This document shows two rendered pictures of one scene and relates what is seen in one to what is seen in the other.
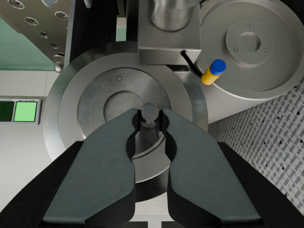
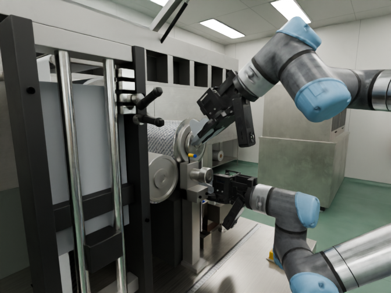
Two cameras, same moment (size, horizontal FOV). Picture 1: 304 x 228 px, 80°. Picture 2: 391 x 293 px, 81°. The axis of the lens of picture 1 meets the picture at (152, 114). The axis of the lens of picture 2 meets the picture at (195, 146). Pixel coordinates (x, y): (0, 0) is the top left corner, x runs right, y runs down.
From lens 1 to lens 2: 0.56 m
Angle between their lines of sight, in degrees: 53
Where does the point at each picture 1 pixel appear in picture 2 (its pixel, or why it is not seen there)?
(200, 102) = (176, 151)
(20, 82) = not seen: hidden behind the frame
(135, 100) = (194, 147)
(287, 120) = not seen: hidden behind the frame
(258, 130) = not seen: hidden behind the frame
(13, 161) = (180, 115)
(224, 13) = (167, 189)
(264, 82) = (156, 163)
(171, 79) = (184, 156)
